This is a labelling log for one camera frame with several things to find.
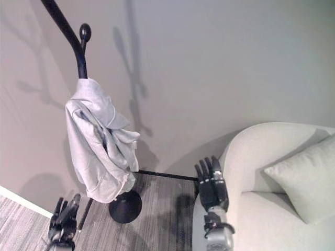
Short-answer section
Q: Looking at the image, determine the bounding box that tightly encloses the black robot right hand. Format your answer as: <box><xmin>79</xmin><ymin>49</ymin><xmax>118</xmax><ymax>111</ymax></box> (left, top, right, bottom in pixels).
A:
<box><xmin>194</xmin><ymin>155</ymin><xmax>230</xmax><ymax>212</ymax></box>

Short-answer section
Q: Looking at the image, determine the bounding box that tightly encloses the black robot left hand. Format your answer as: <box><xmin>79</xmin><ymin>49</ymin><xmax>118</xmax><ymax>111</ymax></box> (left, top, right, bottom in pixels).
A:
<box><xmin>48</xmin><ymin>193</ymin><xmax>82</xmax><ymax>242</ymax></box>

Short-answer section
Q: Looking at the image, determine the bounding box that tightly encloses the white baseboard strip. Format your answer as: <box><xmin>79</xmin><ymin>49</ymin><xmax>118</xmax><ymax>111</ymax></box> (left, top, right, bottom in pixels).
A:
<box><xmin>0</xmin><ymin>185</ymin><xmax>54</xmax><ymax>220</ymax></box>

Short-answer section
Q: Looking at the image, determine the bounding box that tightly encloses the white fabric sofa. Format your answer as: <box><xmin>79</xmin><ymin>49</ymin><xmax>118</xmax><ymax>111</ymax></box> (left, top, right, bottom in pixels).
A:
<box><xmin>192</xmin><ymin>122</ymin><xmax>335</xmax><ymax>251</ymax></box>

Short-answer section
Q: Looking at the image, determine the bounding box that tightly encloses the pale cushion pillow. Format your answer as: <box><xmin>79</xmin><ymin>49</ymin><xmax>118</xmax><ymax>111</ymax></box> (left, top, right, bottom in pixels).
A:
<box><xmin>263</xmin><ymin>134</ymin><xmax>335</xmax><ymax>225</ymax></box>

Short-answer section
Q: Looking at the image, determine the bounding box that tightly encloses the light grey garment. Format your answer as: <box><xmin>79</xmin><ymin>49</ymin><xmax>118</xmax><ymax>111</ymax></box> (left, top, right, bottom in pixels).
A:
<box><xmin>64</xmin><ymin>78</ymin><xmax>141</xmax><ymax>204</ymax></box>

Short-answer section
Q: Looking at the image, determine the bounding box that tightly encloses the black metal clothes rack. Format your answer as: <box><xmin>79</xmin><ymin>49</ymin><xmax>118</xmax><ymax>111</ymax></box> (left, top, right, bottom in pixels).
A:
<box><xmin>40</xmin><ymin>0</ymin><xmax>143</xmax><ymax>224</ymax></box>

